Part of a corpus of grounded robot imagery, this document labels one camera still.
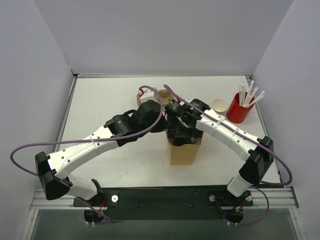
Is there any brown paper takeout bag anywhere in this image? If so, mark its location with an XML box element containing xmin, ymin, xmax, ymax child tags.
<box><xmin>166</xmin><ymin>131</ymin><xmax>203</xmax><ymax>166</ymax></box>

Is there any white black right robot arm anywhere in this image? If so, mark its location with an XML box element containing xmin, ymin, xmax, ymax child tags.
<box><xmin>164</xmin><ymin>98</ymin><xmax>274</xmax><ymax>197</ymax></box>

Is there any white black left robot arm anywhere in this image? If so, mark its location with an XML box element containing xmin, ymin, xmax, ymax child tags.
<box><xmin>35</xmin><ymin>100</ymin><xmax>166</xmax><ymax>206</ymax></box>

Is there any brown pulp cup carrier stack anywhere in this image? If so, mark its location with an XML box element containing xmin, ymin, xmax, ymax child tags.
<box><xmin>136</xmin><ymin>89</ymin><xmax>176</xmax><ymax>107</ymax></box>

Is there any brown paper cup stack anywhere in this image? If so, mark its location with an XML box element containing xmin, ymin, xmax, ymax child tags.
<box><xmin>211</xmin><ymin>98</ymin><xmax>229</xmax><ymax>115</ymax></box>

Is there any red ribbed straw cup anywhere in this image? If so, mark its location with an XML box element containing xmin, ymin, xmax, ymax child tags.
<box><xmin>226</xmin><ymin>92</ymin><xmax>254</xmax><ymax>124</ymax></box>

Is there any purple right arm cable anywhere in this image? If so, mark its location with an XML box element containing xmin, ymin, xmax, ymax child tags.
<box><xmin>162</xmin><ymin>84</ymin><xmax>294</xmax><ymax>227</ymax></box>

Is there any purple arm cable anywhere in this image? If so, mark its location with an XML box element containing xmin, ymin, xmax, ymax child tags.
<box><xmin>9</xmin><ymin>85</ymin><xmax>163</xmax><ymax>224</ymax></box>
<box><xmin>162</xmin><ymin>84</ymin><xmax>294</xmax><ymax>227</ymax></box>

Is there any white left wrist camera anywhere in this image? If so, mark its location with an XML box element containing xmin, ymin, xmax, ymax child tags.
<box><xmin>136</xmin><ymin>88</ymin><xmax>158</xmax><ymax>105</ymax></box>

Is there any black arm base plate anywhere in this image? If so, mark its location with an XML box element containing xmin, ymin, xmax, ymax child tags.
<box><xmin>88</xmin><ymin>185</ymin><xmax>253</xmax><ymax>222</ymax></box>

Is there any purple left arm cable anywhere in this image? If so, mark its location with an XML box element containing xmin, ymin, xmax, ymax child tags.
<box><xmin>9</xmin><ymin>85</ymin><xmax>163</xmax><ymax>224</ymax></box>

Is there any aluminium front rail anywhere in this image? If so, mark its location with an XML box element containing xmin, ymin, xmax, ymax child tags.
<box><xmin>29</xmin><ymin>186</ymin><xmax>300</xmax><ymax>210</ymax></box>

